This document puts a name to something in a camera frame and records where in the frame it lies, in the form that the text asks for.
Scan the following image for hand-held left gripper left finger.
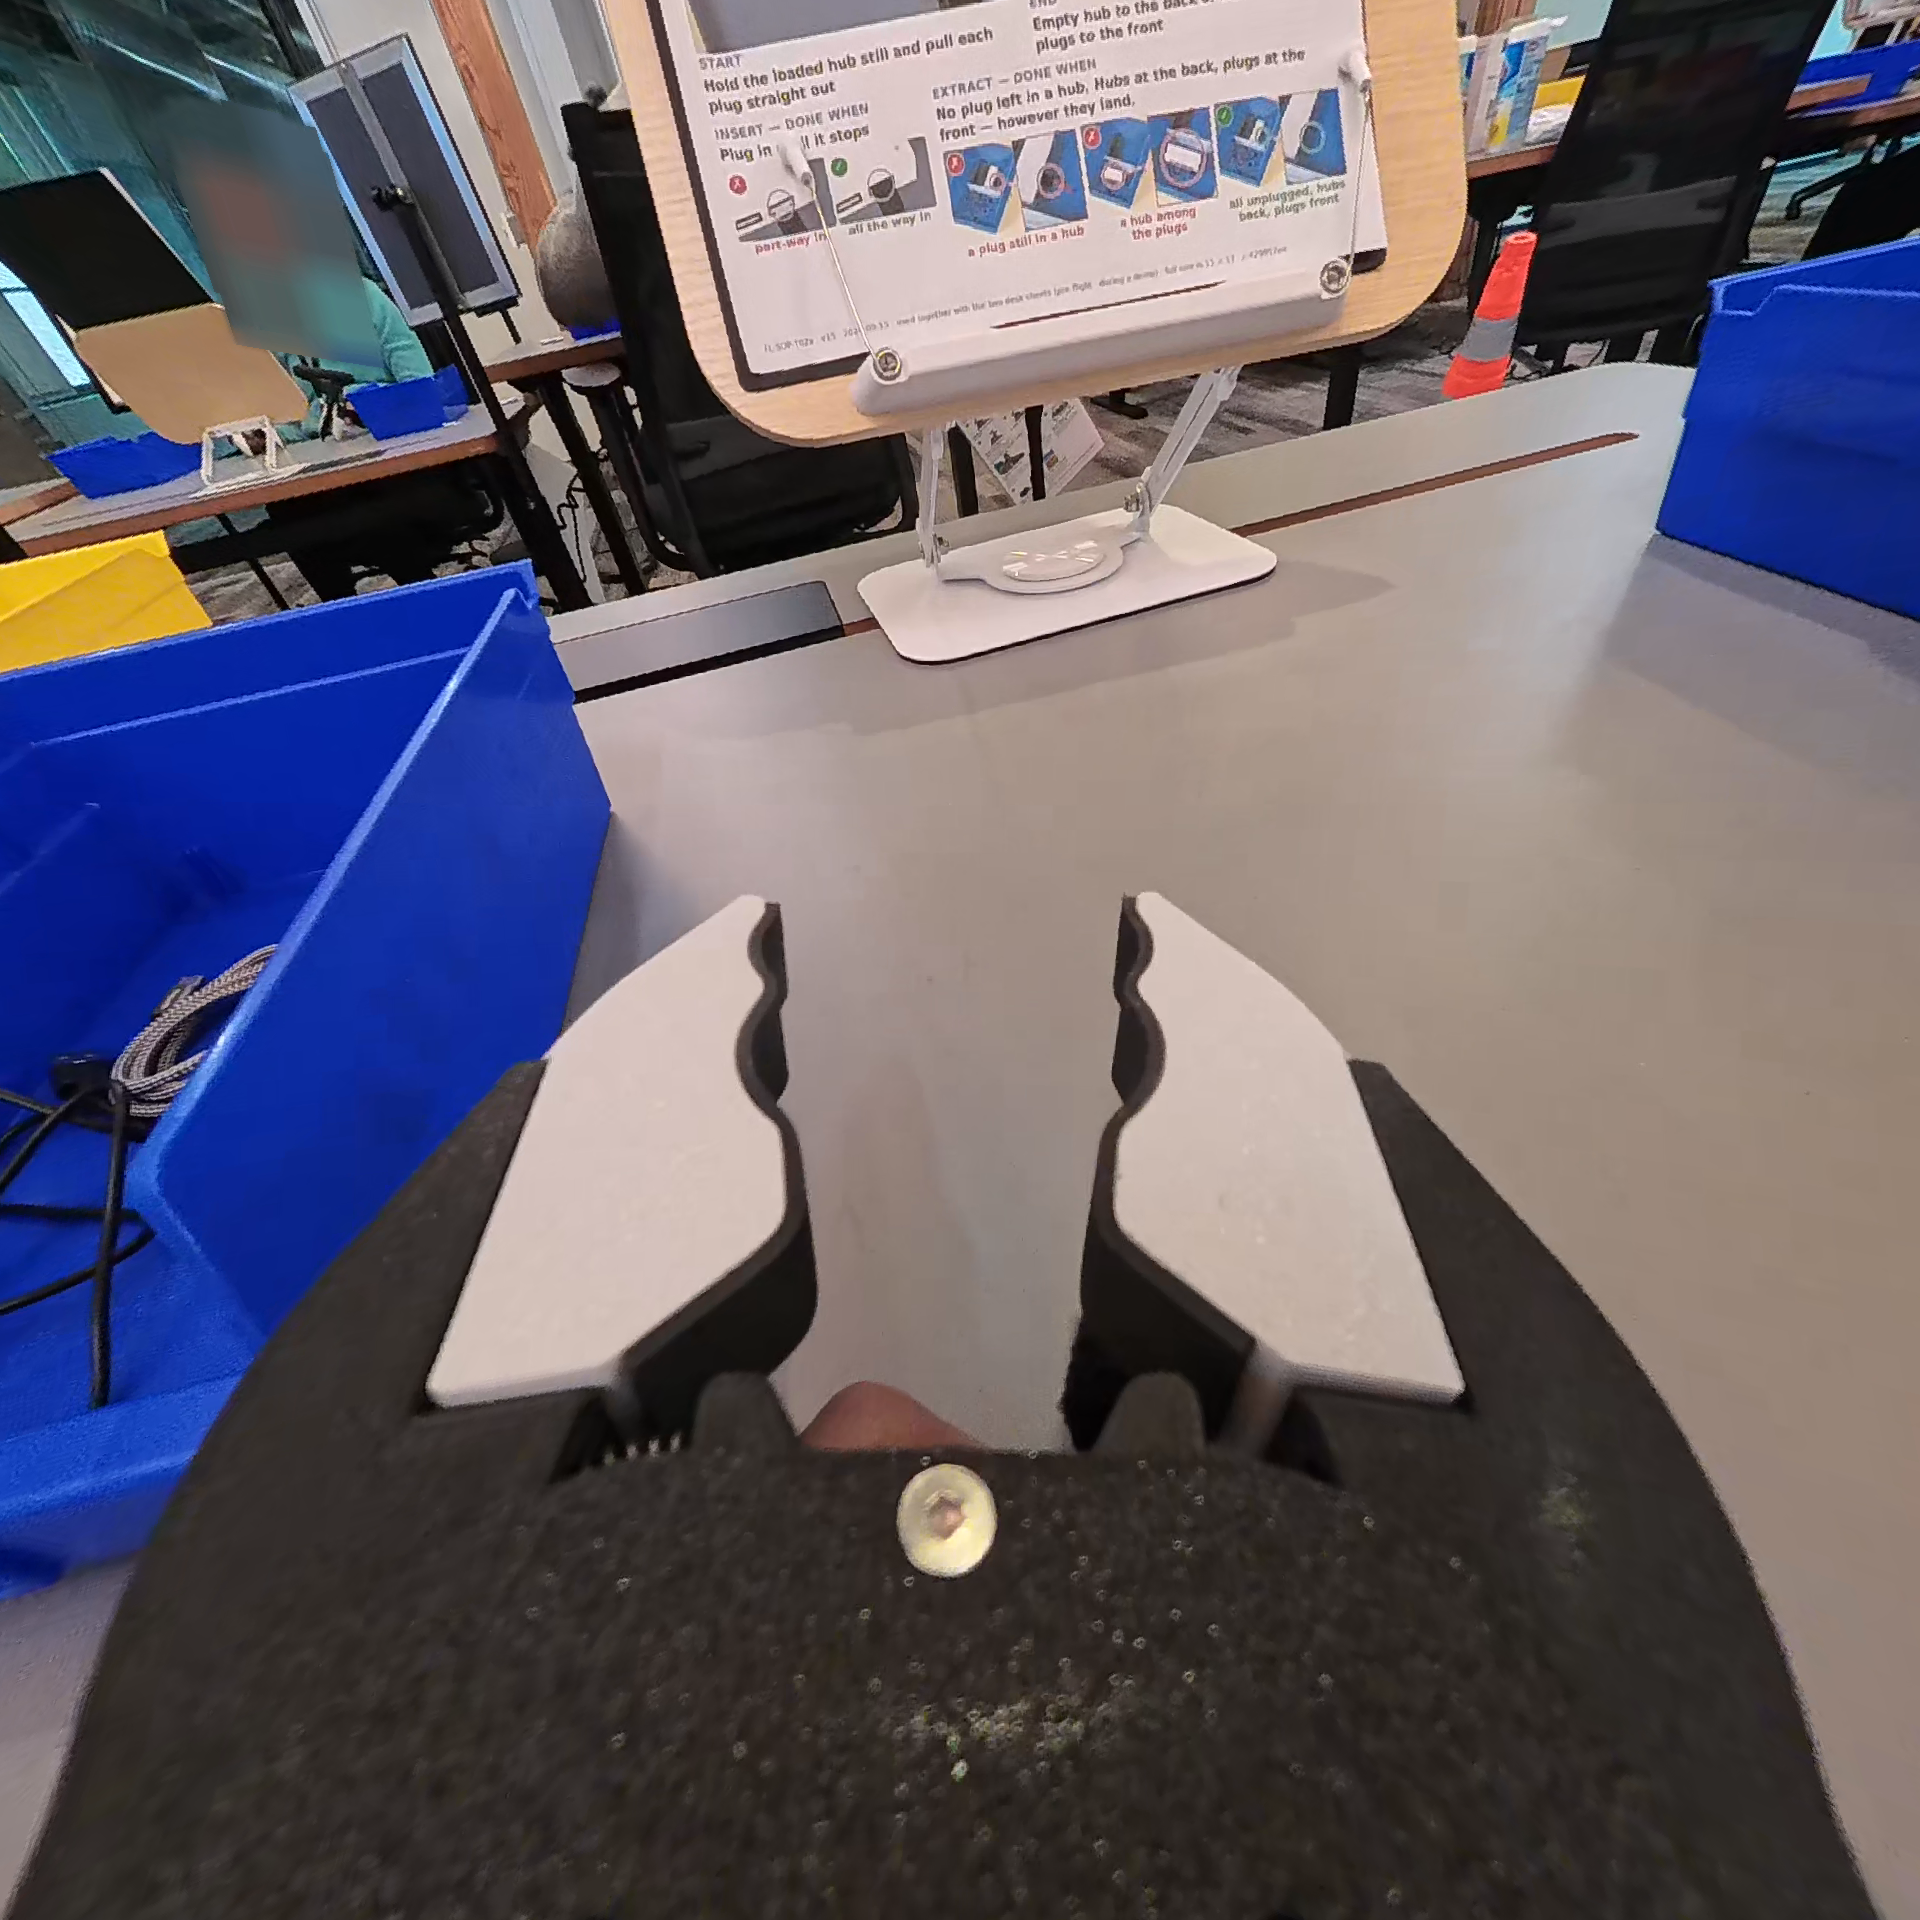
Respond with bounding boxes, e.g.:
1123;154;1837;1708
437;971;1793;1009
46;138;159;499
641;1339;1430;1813
423;897;817;1412

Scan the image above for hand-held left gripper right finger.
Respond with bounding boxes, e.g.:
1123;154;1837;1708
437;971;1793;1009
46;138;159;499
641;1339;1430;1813
1062;892;1467;1450

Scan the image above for blue plastic bin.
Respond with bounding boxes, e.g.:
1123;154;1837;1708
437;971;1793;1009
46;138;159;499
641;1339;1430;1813
46;435;204;500
0;562;614;1601
347;368;472;442
1656;241;1920;624

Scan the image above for black office chair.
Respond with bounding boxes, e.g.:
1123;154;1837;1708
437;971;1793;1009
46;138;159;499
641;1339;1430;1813
1515;0;1840;368
561;104;917;578

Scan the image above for black tripod with sheet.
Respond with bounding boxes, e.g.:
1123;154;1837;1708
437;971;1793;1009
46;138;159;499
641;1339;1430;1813
950;398;1104;506

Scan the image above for grey table with wooden edge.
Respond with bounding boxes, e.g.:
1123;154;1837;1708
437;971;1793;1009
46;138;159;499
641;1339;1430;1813
0;337;624;602

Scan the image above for yellow plastic bin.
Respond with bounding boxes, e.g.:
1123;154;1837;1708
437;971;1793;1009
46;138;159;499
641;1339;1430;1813
0;532;214;674

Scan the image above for orange cone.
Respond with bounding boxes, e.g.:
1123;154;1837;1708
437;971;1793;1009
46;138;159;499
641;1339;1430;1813
1444;229;1537;402

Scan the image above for printed instruction sheet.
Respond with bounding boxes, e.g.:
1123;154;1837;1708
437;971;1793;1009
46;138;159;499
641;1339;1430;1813
660;0;1390;395

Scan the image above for black sign stand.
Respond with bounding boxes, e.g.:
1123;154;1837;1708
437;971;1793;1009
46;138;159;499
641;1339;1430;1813
293;37;595;608

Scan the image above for wooden office desk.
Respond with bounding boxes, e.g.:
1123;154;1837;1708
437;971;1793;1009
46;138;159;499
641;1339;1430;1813
1462;66;1920;189

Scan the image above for blue white supply boxes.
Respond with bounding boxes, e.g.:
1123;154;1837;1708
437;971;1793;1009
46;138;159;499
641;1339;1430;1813
1462;22;1577;154

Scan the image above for silver braided coiled cable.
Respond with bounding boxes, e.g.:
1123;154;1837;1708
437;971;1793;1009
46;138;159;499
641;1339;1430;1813
111;944;278;1128

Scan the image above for thin black cable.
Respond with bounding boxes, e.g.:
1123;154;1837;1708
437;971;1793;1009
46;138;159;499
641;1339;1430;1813
0;1049;159;1412

